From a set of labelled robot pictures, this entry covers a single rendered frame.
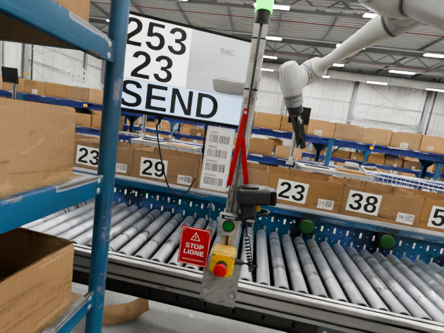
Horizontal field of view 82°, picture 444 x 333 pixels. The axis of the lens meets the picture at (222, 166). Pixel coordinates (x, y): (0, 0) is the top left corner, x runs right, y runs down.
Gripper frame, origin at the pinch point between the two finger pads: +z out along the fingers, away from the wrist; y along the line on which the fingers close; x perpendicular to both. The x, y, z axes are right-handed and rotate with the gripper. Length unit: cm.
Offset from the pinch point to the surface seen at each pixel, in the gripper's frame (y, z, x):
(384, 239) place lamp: 36, 48, 23
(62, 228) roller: 40, -11, -113
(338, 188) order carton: 17.1, 24.6, 10.7
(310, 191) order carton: 15.1, 23.3, -3.2
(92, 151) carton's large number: -16, -24, -116
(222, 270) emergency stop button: 75, -3, -49
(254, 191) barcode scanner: 66, -19, -34
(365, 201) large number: 21.9, 33.2, 21.6
